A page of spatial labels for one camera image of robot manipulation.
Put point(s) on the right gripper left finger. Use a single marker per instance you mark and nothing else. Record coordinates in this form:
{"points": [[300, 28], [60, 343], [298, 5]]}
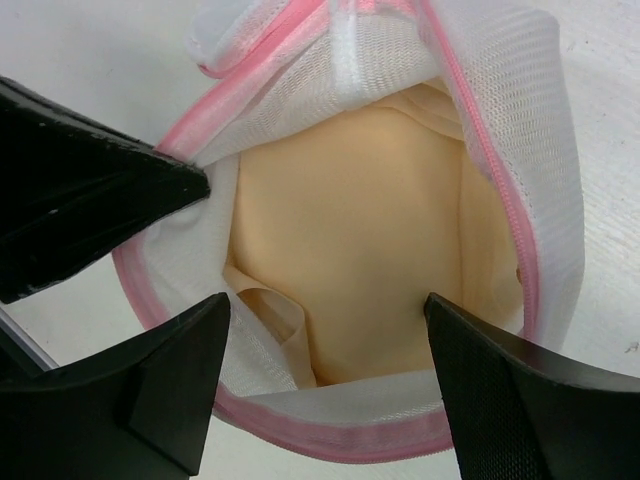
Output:
{"points": [[138, 410]]}

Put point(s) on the white mesh laundry bag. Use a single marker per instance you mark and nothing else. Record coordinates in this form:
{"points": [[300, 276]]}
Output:
{"points": [[282, 66]]}

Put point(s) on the aluminium mounting rail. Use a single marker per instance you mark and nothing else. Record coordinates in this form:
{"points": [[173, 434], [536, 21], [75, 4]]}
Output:
{"points": [[23, 349]]}

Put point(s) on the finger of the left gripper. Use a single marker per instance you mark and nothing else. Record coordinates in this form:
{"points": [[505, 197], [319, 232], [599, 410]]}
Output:
{"points": [[72, 190]]}

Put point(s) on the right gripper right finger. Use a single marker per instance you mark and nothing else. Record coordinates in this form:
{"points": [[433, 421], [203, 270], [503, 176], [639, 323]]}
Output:
{"points": [[519, 411]]}

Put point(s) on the beige bra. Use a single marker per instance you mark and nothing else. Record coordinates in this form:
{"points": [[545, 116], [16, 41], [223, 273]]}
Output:
{"points": [[341, 231]]}

